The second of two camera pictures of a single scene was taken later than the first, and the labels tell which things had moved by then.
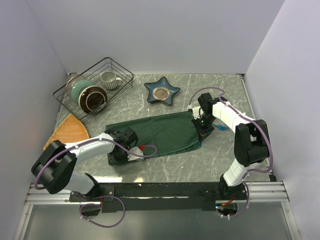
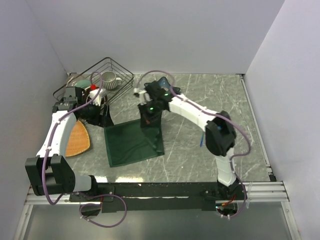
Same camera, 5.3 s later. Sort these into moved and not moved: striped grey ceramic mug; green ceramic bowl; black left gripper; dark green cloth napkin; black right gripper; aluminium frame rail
Moved: black right gripper; dark green cloth napkin; black left gripper
Not moved: aluminium frame rail; striped grey ceramic mug; green ceramic bowl
